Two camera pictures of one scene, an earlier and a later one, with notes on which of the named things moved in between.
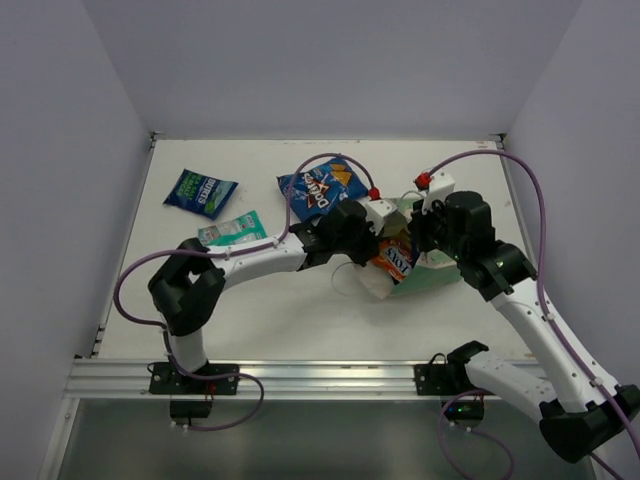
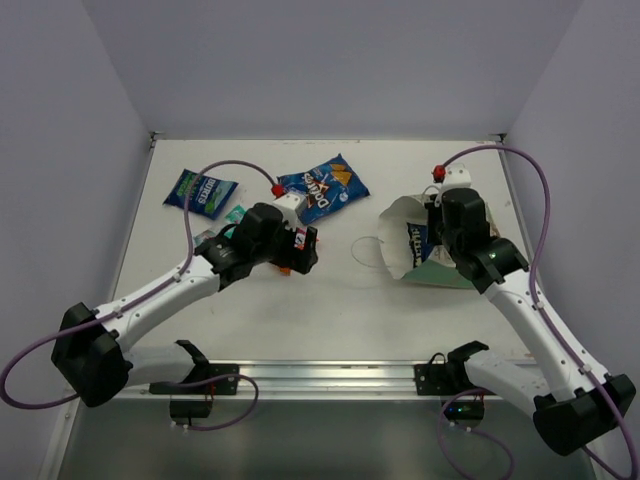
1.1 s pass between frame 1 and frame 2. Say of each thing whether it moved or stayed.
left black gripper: moved
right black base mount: stayed
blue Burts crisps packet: stayed
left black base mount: stayed
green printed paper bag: moved
